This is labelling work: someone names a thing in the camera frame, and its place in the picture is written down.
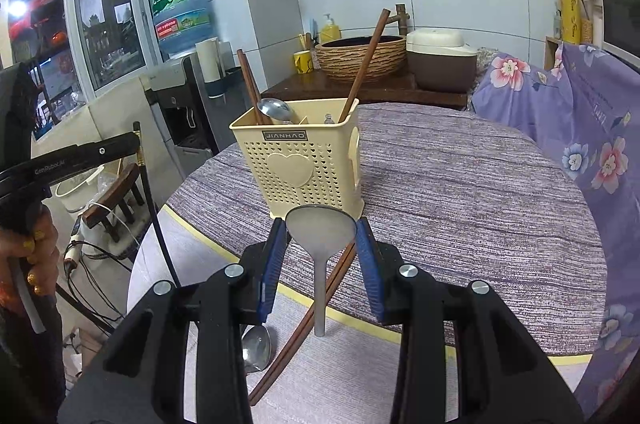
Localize small wooden stool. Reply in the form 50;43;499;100
82;163;144;243

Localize dark-handled metal spoon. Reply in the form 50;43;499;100
257;98;295;125

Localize person's left hand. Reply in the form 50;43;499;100
0;206;63;309

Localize black antenna cable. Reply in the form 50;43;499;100
132;121;181;291

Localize blue water jug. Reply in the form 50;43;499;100
147;0;213;54

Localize sliding window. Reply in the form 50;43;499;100
7;0;152;141

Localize yellow soap pump bottle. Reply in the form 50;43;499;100
320;14;342;44

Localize white cable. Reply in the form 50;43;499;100
87;201;151;249

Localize wicker pattern basin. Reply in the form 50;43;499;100
314;34;407;83

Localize person's left forearm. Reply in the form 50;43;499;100
0;299;67;407

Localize yellow roll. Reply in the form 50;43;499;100
556;0;581;45

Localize dark wooden cabinet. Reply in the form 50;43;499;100
270;71;469;111

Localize small wooden box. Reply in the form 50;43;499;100
545;36;564;70

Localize brown wooden chopstick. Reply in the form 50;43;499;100
255;246;357;397
248;254;351;406
338;8;392;123
236;48;263;125

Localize white microwave oven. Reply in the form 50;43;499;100
601;0;640;69

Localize white cup stack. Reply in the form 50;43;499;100
195;38;221;83

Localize blue cup holder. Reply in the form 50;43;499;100
202;66;241;100

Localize grey water dispenser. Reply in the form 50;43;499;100
145;52;222;155

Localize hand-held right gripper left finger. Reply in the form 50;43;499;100
57;219;289;424

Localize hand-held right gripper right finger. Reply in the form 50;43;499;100
356;219;585;424

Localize large metal spoon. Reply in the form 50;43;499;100
285;206;358;337

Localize purple floral cloth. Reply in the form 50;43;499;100
472;42;640;405

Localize yellow cup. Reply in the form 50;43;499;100
293;50;315;75

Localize white rice cooker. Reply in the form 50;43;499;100
406;28;479;93

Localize black cables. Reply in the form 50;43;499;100
55;240;133;335

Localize round table with cloth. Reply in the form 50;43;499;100
127;104;608;424

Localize cream plastic utensil holder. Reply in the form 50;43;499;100
229;98;366;221

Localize bronze faucet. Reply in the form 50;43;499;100
387;4;414;37

